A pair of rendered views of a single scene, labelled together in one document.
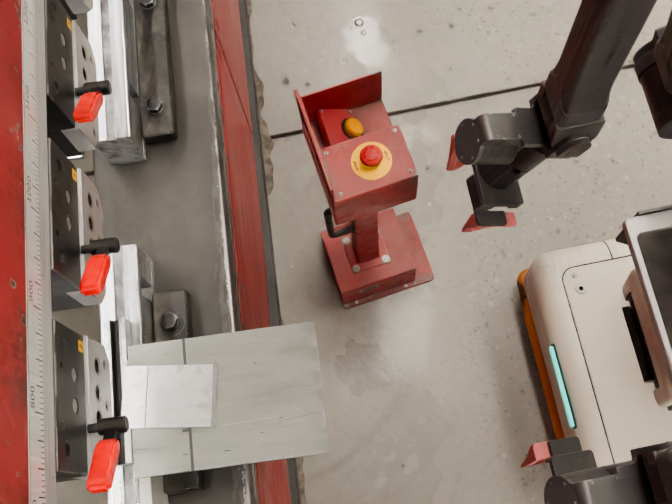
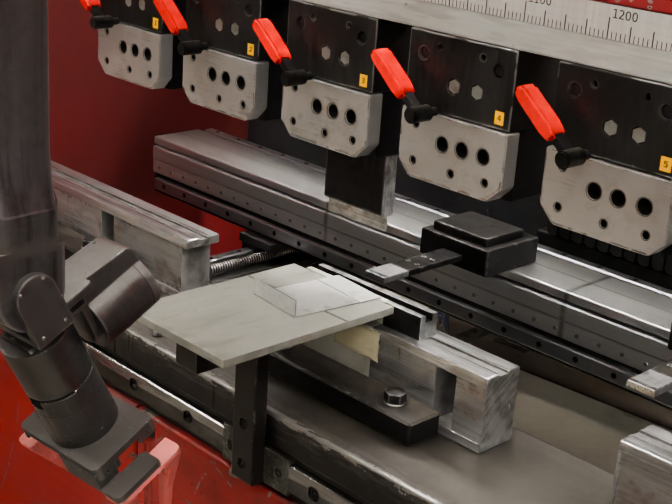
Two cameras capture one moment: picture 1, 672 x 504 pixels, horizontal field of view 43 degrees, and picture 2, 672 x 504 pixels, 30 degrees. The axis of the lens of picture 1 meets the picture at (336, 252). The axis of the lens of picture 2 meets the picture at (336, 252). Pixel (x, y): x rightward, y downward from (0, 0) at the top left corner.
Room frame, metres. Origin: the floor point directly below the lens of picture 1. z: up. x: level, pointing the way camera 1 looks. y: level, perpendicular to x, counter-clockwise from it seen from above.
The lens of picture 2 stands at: (1.16, -0.78, 1.56)
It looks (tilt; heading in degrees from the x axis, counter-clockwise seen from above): 20 degrees down; 132
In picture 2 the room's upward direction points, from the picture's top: 4 degrees clockwise
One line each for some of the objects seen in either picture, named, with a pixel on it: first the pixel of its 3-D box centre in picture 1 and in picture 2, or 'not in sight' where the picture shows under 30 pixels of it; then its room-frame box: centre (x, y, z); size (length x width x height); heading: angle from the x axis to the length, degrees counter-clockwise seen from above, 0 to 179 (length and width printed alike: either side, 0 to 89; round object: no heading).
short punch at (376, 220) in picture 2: not in sight; (359, 184); (0.19, 0.33, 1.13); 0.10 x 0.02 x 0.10; 177
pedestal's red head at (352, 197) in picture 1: (357, 146); not in sight; (0.63, -0.07, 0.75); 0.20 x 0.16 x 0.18; 8
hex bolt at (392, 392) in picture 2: (169, 321); (395, 396); (0.33, 0.27, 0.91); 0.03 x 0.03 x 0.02
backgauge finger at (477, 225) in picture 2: not in sight; (443, 250); (0.21, 0.50, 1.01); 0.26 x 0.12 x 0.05; 87
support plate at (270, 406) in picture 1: (226, 398); (262, 310); (0.19, 0.18, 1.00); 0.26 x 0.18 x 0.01; 87
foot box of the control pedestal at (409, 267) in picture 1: (377, 253); not in sight; (0.63, -0.10, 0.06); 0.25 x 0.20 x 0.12; 98
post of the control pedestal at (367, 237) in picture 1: (363, 214); not in sight; (0.63, -0.07, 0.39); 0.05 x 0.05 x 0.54; 8
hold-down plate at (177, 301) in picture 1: (177, 389); (335, 383); (0.23, 0.27, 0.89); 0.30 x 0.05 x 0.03; 177
